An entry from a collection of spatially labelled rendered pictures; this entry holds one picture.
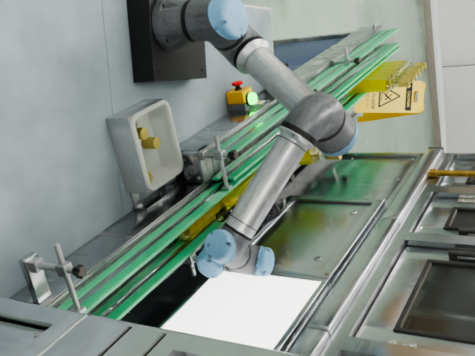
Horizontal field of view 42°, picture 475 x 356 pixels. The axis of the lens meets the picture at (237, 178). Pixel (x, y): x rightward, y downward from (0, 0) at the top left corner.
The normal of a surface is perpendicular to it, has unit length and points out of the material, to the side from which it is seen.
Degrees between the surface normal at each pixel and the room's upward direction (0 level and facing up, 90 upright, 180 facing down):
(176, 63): 2
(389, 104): 75
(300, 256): 90
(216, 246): 88
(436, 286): 90
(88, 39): 0
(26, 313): 90
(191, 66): 2
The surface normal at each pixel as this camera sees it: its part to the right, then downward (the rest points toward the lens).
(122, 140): -0.49, 0.40
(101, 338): -0.19, -0.91
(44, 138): 0.85, 0.03
